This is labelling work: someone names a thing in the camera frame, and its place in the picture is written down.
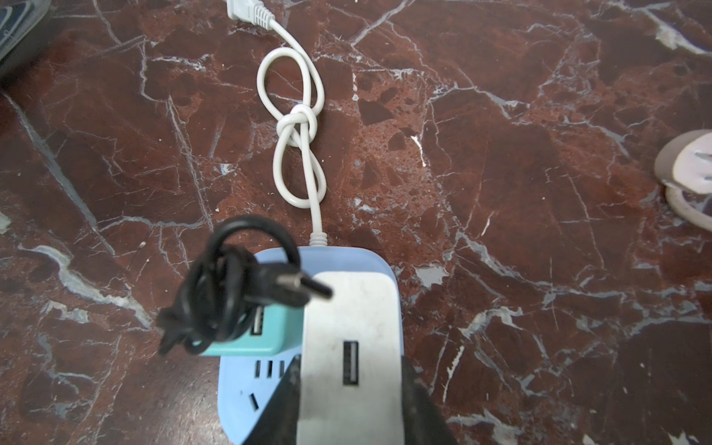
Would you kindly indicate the white charger plug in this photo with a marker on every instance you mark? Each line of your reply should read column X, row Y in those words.
column 351, row 363

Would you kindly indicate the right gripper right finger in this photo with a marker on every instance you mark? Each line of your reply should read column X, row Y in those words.
column 423, row 423

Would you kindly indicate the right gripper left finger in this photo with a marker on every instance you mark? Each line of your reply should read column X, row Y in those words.
column 279, row 420

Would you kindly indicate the blue square power strip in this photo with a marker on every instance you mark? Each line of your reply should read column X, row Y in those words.
column 246, row 383

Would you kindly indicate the teal charger plug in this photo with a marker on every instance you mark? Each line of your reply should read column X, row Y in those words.
column 276, row 329

